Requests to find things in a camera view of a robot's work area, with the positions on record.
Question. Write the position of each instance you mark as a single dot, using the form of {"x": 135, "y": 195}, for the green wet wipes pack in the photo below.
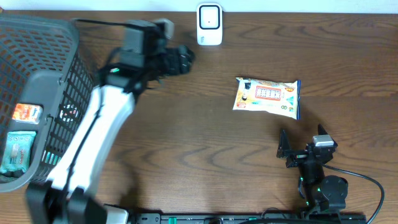
{"x": 16, "y": 156}

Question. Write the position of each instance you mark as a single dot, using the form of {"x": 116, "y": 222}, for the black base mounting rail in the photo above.
{"x": 156, "y": 218}

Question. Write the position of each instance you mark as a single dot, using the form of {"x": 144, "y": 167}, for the grey plastic shopping basket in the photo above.
{"x": 41, "y": 65}

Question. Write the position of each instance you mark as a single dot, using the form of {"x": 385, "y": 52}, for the orange tissue pack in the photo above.
{"x": 27, "y": 113}

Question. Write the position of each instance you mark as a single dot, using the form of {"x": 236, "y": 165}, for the yellow snack bag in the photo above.
{"x": 272, "y": 97}

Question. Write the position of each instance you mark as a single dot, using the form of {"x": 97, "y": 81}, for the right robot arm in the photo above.
{"x": 325, "y": 194}

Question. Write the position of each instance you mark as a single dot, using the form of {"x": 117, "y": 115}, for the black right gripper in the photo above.
{"x": 285, "y": 150}

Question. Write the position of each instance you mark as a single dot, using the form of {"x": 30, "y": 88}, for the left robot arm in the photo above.
{"x": 68, "y": 194}

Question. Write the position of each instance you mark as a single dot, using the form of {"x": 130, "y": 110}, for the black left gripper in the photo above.
{"x": 185, "y": 60}

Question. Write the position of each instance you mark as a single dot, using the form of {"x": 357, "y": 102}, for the white barcode scanner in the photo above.
{"x": 209, "y": 24}

